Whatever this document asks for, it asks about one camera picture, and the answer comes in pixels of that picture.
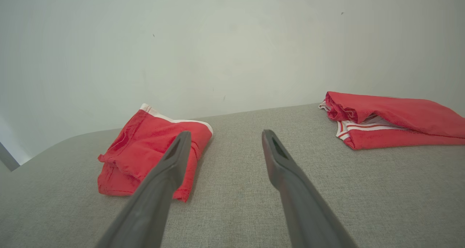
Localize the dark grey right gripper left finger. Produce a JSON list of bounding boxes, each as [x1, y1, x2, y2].
[[94, 130, 192, 248]]

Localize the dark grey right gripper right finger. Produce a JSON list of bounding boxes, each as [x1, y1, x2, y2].
[[261, 129, 359, 248]]

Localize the red white shorts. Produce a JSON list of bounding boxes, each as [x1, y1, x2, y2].
[[97, 103, 214, 203]]

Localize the red white Bulls jersey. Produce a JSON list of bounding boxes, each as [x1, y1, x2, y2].
[[319, 91, 465, 150]]

